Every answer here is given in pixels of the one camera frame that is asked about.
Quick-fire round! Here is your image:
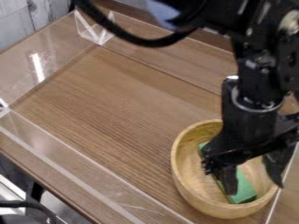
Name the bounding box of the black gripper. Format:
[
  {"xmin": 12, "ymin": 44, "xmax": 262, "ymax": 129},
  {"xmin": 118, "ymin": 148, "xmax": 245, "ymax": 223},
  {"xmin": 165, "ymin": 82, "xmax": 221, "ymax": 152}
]
[{"xmin": 202, "ymin": 79, "xmax": 299, "ymax": 195}]

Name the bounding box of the green rectangular block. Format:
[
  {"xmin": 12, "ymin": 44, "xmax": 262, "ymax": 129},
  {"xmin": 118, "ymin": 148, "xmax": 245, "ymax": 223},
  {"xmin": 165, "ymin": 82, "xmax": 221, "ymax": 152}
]
[{"xmin": 198, "ymin": 142, "xmax": 259, "ymax": 205}]

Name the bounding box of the light brown wooden bowl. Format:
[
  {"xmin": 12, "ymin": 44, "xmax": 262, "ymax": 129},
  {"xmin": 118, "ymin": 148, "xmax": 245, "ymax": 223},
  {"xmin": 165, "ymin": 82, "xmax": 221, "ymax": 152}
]
[{"xmin": 171, "ymin": 119, "xmax": 278, "ymax": 220}]

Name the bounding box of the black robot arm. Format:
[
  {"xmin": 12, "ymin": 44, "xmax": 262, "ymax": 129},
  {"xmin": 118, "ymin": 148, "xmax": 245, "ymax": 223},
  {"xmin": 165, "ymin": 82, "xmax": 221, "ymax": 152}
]
[{"xmin": 146, "ymin": 0, "xmax": 299, "ymax": 195}]

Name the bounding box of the clear acrylic tray enclosure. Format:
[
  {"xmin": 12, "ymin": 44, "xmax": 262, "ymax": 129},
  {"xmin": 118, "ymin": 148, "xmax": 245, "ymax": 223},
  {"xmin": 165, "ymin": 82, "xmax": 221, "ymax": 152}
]
[{"xmin": 0, "ymin": 13, "xmax": 299, "ymax": 224}]

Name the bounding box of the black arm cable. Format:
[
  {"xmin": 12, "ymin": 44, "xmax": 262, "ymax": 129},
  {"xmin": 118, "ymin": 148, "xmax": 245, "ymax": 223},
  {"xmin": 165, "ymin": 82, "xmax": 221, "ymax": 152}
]
[{"xmin": 71, "ymin": 0, "xmax": 203, "ymax": 48}]

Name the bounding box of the black metal table bracket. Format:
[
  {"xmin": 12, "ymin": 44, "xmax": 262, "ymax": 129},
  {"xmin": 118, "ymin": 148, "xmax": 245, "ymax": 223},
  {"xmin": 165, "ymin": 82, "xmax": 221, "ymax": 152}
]
[{"xmin": 26, "ymin": 181, "xmax": 69, "ymax": 224}]

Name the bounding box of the black cable lower left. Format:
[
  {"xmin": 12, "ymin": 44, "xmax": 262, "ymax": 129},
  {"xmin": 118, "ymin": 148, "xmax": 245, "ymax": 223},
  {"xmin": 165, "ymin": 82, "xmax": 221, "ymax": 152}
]
[{"xmin": 0, "ymin": 200, "xmax": 58, "ymax": 224}]

